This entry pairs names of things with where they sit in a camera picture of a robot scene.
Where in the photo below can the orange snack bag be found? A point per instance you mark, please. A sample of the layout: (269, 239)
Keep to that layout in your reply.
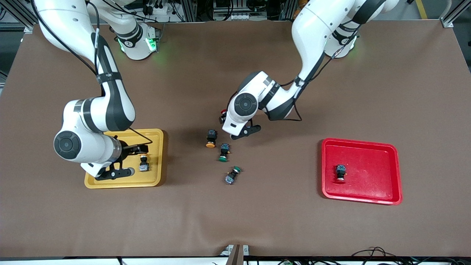
(301, 3)

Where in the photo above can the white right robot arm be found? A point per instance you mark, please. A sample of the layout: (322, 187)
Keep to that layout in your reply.
(66, 22)

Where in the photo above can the green push button switch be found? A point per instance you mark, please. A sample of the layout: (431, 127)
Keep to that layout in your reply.
(232, 176)
(224, 150)

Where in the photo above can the grey electronics box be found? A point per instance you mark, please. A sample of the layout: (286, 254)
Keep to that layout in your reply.
(228, 15)

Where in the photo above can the brown table mat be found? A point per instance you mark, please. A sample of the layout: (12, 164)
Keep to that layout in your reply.
(257, 221)

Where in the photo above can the red plastic tray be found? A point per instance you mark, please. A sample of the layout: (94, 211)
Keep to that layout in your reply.
(371, 171)

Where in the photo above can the white power strip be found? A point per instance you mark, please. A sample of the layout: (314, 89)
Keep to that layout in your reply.
(160, 10)

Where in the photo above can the aluminium frame beam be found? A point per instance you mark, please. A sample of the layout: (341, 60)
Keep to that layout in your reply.
(18, 13)
(450, 18)

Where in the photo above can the metal clamp bracket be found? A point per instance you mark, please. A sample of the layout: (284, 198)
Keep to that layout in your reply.
(235, 255)

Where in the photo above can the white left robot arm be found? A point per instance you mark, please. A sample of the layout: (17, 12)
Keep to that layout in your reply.
(316, 25)

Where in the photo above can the yellow plastic tray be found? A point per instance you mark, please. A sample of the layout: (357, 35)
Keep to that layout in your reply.
(152, 180)

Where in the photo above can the yellow push button switch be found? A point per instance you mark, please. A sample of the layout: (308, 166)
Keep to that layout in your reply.
(210, 137)
(144, 166)

